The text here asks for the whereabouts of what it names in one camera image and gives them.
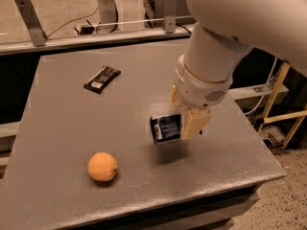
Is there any orange fruit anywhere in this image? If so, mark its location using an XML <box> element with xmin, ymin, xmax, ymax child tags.
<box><xmin>87</xmin><ymin>152</ymin><xmax>118</xmax><ymax>182</ymax></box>

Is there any yellow wooden frame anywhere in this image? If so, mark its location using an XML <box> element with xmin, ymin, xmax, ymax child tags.
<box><xmin>257</xmin><ymin>60</ymin><xmax>307</xmax><ymax>150</ymax></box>

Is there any metal rail bracket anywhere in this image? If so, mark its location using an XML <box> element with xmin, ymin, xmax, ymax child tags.
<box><xmin>14</xmin><ymin>0</ymin><xmax>47</xmax><ymax>47</ymax></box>
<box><xmin>164</xmin><ymin>0</ymin><xmax>177</xmax><ymax>34</ymax></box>

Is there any metal guard rail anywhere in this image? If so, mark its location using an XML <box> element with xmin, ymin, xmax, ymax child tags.
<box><xmin>0</xmin><ymin>24</ymin><xmax>194</xmax><ymax>56</ymax></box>

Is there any black rxbar wrapper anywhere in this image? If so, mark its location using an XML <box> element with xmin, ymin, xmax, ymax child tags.
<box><xmin>83</xmin><ymin>65</ymin><xmax>121</xmax><ymax>94</ymax></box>

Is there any white pedestal post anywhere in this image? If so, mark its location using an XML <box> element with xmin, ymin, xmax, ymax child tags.
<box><xmin>97</xmin><ymin>0</ymin><xmax>118</xmax><ymax>33</ymax></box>

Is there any middle metal rail bracket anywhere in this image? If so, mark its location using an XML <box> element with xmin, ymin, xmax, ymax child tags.
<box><xmin>164</xmin><ymin>0</ymin><xmax>177</xmax><ymax>34</ymax></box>

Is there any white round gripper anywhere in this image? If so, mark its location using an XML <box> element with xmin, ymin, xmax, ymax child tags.
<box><xmin>170</xmin><ymin>56</ymin><xmax>232</xmax><ymax>141</ymax></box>

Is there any left metal rail bracket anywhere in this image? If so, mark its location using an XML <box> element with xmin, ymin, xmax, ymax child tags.
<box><xmin>14</xmin><ymin>0</ymin><xmax>47</xmax><ymax>47</ymax></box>

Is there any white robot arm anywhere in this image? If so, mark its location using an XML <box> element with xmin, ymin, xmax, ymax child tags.
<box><xmin>171</xmin><ymin>0</ymin><xmax>307</xmax><ymax>140</ymax></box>

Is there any blue rxbar blueberry wrapper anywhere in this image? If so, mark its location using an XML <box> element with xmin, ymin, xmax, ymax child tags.
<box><xmin>150</xmin><ymin>114</ymin><xmax>181</xmax><ymax>145</ymax></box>

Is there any white cable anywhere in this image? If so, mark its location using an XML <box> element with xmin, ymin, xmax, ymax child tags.
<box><xmin>244</xmin><ymin>56</ymin><xmax>279</xmax><ymax>117</ymax></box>

